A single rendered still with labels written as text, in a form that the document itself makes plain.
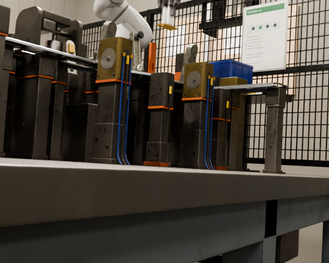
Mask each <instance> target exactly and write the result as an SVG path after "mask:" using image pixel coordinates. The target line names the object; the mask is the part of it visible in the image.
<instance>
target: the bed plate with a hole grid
mask: <svg viewBox="0 0 329 263"><path fill-rule="evenodd" d="M328 194H329V176H316V175H300V174H273V173H263V172H245V171H223V170H205V169H188V168H175V167H172V168H169V167H159V166H144V165H121V164H105V163H90V162H74V161H56V160H37V159H21V158H7V157H4V158H1V157H0V228H3V227H9V226H19V225H30V224H39V223H50V222H60V221H70V220H81V219H91V218H101V217H111V216H122V215H127V214H138V213H148V212H158V211H169V210H179V209H189V208H199V207H210V206H220V205H230V204H240V203H246V202H256V201H267V200H277V199H287V198H298V197H308V196H318V195H328Z"/></svg>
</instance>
